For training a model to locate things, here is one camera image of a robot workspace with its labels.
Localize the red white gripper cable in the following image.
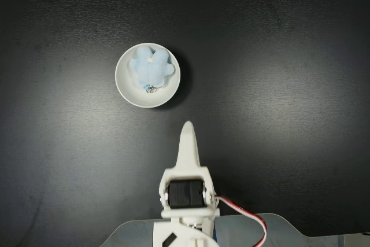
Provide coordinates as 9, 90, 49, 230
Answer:
215, 196, 267, 247

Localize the white bowl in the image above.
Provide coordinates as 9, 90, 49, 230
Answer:
114, 42, 182, 109

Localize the skyblue plush doll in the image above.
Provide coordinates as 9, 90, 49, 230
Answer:
128, 45, 176, 94

